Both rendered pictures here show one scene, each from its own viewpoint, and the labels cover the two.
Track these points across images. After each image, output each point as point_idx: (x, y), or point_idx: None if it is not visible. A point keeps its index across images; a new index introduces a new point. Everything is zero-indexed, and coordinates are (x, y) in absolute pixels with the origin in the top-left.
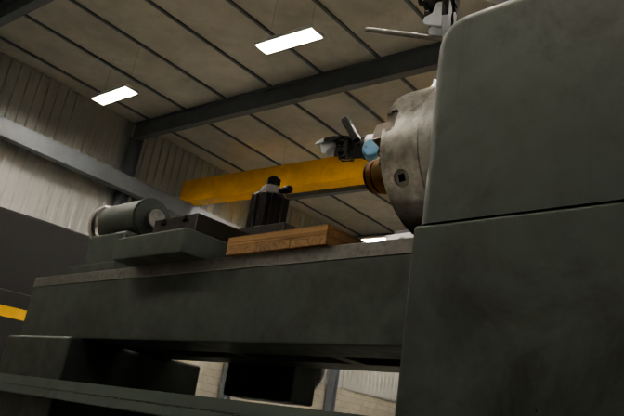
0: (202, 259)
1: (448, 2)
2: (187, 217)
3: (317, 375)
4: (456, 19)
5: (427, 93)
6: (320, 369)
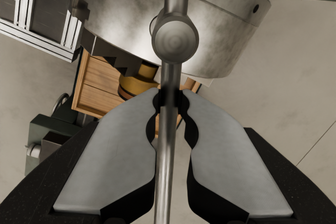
0: (156, 151)
1: (284, 177)
2: (155, 182)
3: (66, 96)
4: (76, 167)
5: (253, 31)
6: (64, 96)
